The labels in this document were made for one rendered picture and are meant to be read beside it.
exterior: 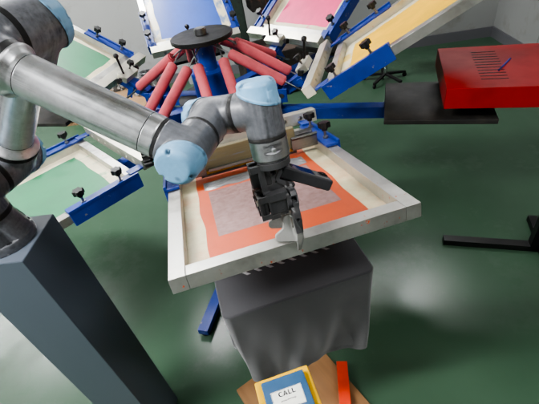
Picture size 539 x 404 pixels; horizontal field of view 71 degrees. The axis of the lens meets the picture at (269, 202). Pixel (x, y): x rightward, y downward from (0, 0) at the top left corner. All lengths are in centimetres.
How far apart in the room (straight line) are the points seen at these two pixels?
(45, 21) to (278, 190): 53
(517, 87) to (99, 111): 152
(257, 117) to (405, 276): 180
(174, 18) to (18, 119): 200
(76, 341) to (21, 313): 18
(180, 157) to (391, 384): 162
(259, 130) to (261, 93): 7
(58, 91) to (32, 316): 77
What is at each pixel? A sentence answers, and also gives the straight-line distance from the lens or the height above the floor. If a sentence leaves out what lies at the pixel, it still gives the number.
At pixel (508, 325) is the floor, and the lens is 230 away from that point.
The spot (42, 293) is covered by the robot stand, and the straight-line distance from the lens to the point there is 121.
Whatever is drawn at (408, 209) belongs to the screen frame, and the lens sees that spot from 92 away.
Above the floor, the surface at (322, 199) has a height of 115.
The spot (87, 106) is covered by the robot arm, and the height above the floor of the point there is 159.
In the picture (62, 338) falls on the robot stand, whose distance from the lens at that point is 139.
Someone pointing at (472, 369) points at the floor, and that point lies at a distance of 212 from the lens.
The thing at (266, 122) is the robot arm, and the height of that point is 150.
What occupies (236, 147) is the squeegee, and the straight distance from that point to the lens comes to 133.
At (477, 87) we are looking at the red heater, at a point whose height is 110.
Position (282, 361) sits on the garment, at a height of 62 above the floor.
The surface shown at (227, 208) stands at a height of 112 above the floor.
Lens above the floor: 182
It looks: 39 degrees down
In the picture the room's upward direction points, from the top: 10 degrees counter-clockwise
